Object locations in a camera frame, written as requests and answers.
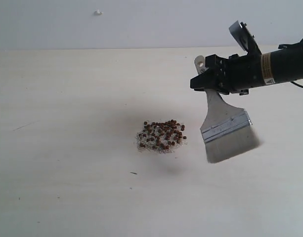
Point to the white wide paint brush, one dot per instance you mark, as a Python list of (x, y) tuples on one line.
[(227, 130)]

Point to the scattered rice and brown pellets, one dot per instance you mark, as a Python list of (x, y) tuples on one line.
[(161, 136)]

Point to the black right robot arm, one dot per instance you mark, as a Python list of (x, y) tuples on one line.
[(281, 66)]

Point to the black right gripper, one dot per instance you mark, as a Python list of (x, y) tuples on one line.
[(234, 74)]

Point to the small white wall blob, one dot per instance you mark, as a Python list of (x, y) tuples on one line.
[(98, 13)]

